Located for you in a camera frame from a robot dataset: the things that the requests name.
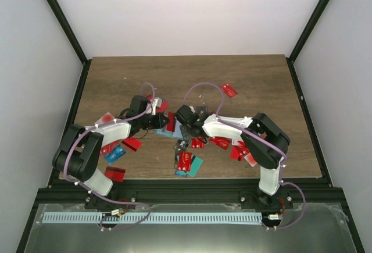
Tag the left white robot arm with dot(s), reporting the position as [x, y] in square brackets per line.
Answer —
[78, 153]

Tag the light blue slotted cable duct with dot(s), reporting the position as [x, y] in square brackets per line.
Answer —
[245, 218]

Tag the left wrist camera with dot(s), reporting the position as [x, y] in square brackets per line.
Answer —
[156, 104]

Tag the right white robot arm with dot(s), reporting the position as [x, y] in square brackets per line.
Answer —
[265, 141]

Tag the blue card left pile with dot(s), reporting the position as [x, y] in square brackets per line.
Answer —
[117, 153]

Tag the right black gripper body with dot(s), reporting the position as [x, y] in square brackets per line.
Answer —
[189, 129]

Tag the blue leather card holder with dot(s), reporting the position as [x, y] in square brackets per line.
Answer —
[177, 134]

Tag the red card black stripe front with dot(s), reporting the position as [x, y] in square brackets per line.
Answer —
[115, 174]

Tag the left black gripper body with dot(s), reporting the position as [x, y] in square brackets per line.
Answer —
[147, 125]

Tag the red card black stripe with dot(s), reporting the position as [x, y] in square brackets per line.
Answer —
[115, 174]
[171, 126]

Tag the white red circle card right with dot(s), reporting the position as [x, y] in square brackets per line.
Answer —
[249, 158]

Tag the red vip card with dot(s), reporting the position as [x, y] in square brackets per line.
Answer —
[184, 161]
[221, 142]

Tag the red VIP card right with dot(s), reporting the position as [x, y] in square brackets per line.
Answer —
[221, 142]

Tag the black aluminium frame rail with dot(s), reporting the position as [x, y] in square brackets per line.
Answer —
[187, 190]

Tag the red VIP card front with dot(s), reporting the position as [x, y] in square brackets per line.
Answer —
[184, 161]

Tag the lone red card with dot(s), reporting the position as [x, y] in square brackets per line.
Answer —
[229, 90]

